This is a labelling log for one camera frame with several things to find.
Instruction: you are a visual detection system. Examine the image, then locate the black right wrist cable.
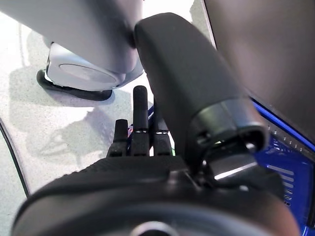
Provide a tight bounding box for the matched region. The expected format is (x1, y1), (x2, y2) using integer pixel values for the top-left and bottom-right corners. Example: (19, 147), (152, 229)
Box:
(0, 119), (31, 197)

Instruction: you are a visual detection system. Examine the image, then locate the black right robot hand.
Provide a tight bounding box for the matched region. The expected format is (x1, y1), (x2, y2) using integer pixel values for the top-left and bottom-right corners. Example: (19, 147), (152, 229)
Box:
(12, 11), (300, 236)

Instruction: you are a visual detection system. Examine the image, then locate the blue plastic shopping basket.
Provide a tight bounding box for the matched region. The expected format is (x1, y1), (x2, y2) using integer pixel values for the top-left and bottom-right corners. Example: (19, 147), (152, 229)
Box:
(125, 98), (315, 236)

